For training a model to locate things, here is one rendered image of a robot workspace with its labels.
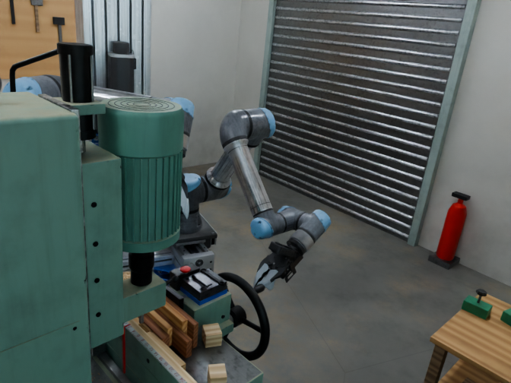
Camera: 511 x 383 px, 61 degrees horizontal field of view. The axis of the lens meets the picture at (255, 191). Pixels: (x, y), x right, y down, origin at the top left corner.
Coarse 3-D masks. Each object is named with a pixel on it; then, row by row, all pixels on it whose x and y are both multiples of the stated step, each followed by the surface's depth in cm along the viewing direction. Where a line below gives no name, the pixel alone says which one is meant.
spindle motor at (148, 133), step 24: (120, 120) 84; (144, 120) 84; (168, 120) 86; (120, 144) 85; (144, 144) 86; (168, 144) 88; (144, 168) 88; (168, 168) 91; (144, 192) 90; (168, 192) 93; (144, 216) 92; (168, 216) 95; (144, 240) 94; (168, 240) 97
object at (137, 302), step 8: (152, 272) 111; (128, 280) 107; (152, 280) 108; (160, 280) 108; (128, 288) 104; (136, 288) 104; (144, 288) 104; (152, 288) 105; (160, 288) 107; (128, 296) 101; (136, 296) 102; (144, 296) 104; (152, 296) 106; (160, 296) 108; (128, 304) 101; (136, 304) 103; (144, 304) 105; (152, 304) 107; (160, 304) 109; (128, 312) 102; (136, 312) 104; (144, 312) 106; (128, 320) 103
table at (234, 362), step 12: (228, 324) 126; (120, 348) 112; (204, 348) 111; (216, 348) 112; (228, 348) 112; (132, 360) 108; (192, 360) 107; (204, 360) 108; (216, 360) 108; (228, 360) 108; (240, 360) 109; (144, 372) 105; (192, 372) 103; (204, 372) 104; (228, 372) 105; (240, 372) 105; (252, 372) 105
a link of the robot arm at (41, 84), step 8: (16, 80) 130; (24, 80) 130; (32, 80) 133; (40, 80) 135; (48, 80) 138; (8, 88) 130; (16, 88) 130; (24, 88) 129; (32, 88) 130; (40, 88) 133; (48, 88) 136; (56, 88) 139; (56, 96) 139
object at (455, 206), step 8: (456, 192) 342; (464, 200) 335; (456, 208) 338; (464, 208) 337; (448, 216) 344; (456, 216) 338; (464, 216) 338; (448, 224) 344; (456, 224) 340; (448, 232) 345; (456, 232) 342; (440, 240) 353; (448, 240) 346; (456, 240) 345; (440, 248) 352; (448, 248) 348; (456, 248) 351; (432, 256) 357; (440, 256) 353; (448, 256) 350; (440, 264) 352; (448, 264) 348
